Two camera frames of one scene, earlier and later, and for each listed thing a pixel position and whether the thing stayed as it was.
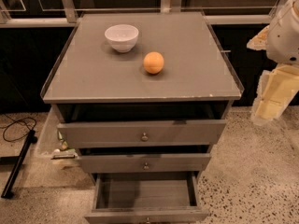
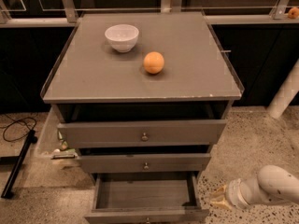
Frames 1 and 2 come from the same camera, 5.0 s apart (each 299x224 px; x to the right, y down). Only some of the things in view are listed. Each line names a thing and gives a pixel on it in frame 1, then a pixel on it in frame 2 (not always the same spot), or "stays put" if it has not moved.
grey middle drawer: (149, 162) stays put
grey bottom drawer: (146, 198) stays put
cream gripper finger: (260, 41) -> (220, 193)
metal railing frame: (170, 3) stays put
